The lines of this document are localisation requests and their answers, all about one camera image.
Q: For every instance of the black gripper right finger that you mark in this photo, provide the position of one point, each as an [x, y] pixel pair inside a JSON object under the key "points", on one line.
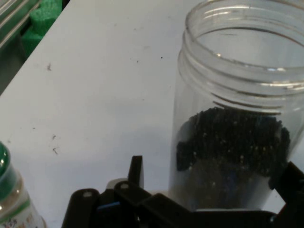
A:
{"points": [[294, 190]]}

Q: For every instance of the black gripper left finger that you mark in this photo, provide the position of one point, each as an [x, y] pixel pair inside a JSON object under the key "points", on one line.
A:
{"points": [[136, 171]]}

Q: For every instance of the clear jar with black seeds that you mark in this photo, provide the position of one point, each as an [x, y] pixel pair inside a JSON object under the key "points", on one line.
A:
{"points": [[237, 154]]}

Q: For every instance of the green cap spice bottle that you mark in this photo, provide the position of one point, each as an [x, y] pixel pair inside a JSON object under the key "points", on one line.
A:
{"points": [[14, 202]]}

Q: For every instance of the large green foam block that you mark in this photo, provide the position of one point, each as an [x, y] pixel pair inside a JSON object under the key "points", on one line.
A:
{"points": [[38, 23]]}

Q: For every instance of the aluminium rail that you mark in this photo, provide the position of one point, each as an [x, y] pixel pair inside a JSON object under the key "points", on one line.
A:
{"points": [[9, 14]]}

